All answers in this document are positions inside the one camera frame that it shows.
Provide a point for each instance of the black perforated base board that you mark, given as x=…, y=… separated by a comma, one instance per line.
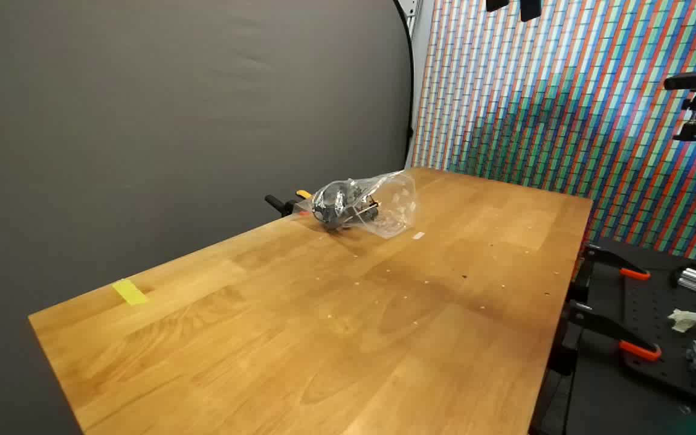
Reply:
x=654, y=386

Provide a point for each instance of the yellow tape piece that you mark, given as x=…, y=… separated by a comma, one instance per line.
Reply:
x=129, y=291

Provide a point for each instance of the clear plastic bag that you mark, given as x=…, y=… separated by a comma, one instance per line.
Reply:
x=392, y=205

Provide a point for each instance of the multicolour patterned backdrop panel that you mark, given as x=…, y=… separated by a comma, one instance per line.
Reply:
x=574, y=104

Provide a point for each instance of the white crumpled paper piece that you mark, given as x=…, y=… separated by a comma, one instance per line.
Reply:
x=684, y=319

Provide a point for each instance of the black clamp with yellow tip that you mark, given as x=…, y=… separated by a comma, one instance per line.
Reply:
x=278, y=204

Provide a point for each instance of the black overhead fixture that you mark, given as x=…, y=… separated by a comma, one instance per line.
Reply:
x=531, y=8

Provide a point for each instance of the small white paper scrap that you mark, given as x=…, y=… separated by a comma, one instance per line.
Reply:
x=418, y=235

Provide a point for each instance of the gray fabric backdrop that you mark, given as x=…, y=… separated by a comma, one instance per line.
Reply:
x=162, y=121

